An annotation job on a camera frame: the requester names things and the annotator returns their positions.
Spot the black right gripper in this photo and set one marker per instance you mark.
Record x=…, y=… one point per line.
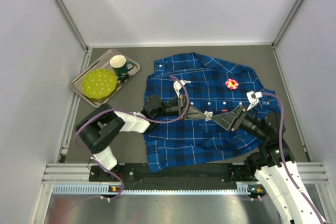
x=239, y=117

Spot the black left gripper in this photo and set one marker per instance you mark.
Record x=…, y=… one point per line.
x=182, y=106

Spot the silver maple leaf brooch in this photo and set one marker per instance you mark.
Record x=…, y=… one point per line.
x=208, y=115

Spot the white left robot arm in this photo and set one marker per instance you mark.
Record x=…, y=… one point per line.
x=100, y=127

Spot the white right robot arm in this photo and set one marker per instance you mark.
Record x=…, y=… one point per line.
x=273, y=165

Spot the pink flower brooch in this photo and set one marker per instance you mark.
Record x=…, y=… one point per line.
x=232, y=84

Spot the blue plaid shirt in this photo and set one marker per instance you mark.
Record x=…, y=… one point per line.
x=178, y=143

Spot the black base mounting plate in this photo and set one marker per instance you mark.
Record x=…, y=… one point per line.
x=137, y=176

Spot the green mug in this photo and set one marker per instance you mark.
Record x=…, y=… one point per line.
x=121, y=66

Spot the yellow-green dotted plate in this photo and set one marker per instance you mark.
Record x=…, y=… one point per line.
x=99, y=84

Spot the silver metal tray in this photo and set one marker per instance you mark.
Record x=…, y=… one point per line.
x=103, y=62

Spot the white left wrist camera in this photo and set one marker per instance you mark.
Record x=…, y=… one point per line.
x=178, y=85

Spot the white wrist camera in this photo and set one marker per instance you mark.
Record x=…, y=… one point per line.
x=253, y=98
x=178, y=85

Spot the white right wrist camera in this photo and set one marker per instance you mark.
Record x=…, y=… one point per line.
x=253, y=98

